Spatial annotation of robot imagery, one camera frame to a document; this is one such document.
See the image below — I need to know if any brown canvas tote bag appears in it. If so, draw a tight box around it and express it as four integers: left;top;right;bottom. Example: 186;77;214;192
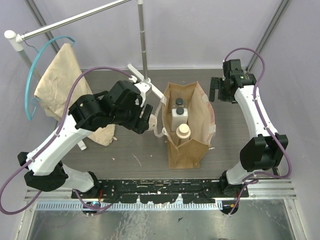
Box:
155;82;216;169

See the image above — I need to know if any white bottle with dark cap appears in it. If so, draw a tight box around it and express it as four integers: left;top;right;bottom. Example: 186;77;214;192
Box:
171;107;188;132

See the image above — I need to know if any beige bottle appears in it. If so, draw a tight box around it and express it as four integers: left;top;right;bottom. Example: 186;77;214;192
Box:
146;114;158;132
176;123;191;146

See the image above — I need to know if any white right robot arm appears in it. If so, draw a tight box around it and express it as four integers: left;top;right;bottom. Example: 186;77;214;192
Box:
209;59;289;197

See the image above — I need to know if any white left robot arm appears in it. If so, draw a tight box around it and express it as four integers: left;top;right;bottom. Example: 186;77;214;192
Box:
17;80;153;198

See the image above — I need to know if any metal clothes rack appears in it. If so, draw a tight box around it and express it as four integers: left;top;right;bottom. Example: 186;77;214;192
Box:
3;0;166;151

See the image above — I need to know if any beige cloth garment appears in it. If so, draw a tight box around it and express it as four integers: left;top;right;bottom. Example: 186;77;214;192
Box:
34;43;118;146

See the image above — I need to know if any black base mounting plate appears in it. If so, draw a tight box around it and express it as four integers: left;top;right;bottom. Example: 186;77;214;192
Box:
79;179;243;204

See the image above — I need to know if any teal clothes hanger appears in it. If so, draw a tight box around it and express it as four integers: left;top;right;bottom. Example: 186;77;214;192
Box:
25;36;76;122

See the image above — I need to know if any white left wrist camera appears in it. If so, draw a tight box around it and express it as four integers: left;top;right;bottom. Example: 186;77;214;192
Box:
134;81;152;107

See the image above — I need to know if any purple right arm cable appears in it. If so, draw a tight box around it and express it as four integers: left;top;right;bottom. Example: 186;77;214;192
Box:
223;46;292;216

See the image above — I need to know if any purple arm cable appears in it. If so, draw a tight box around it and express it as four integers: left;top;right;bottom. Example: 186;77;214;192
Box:
0;66;137;216
223;46;292;216

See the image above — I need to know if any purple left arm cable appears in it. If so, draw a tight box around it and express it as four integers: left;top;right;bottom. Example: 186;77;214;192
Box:
0;66;137;216

